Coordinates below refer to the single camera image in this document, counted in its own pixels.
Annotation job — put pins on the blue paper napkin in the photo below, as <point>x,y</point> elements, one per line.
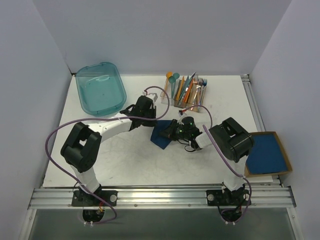
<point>156,137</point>

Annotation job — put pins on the blue metal fork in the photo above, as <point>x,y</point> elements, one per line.
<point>203,84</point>

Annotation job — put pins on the cardboard napkin box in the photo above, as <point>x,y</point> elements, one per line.
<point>282,155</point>

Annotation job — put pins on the teal plastic bin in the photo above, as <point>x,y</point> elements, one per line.
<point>100,89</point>

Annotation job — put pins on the right side aluminium rail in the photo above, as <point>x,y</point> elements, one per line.
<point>246,82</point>

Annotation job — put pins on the stack of blue napkins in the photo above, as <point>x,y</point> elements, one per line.
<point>268,153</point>

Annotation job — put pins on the aluminium mounting rail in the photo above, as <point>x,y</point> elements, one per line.
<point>194,197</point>

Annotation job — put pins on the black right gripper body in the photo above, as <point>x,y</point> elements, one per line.
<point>171,129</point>

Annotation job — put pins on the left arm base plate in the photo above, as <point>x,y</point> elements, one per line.
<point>83,199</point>

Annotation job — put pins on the clear acrylic utensil organizer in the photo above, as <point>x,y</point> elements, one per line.
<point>183,98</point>

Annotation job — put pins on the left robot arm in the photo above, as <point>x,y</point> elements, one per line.
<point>82,145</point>

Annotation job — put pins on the teal plastic spoon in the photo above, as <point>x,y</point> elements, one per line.
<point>172,80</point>

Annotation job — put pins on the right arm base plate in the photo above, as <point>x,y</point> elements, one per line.
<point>227,198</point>

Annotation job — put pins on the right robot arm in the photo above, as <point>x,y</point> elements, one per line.
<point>232,142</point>

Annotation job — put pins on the orange plastic spoon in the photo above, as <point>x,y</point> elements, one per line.
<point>168,82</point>

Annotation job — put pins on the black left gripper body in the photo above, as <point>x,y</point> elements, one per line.
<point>132,110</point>

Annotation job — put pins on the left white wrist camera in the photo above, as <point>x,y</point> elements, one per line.
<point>153,96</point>

